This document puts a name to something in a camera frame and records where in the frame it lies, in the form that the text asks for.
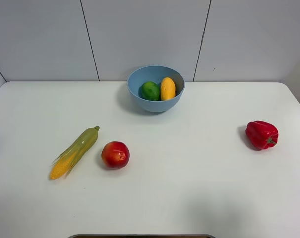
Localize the green lime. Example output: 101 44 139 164
141 81 160 101

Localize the yellow mango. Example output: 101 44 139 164
160 77 176 101

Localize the red apple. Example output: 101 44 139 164
101 141 130 169

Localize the blue plastic bowl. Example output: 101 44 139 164
127 65 185 113

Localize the corn cob with husk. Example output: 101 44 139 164
49 126 100 180

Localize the red bell pepper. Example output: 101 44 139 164
245 121 279 150

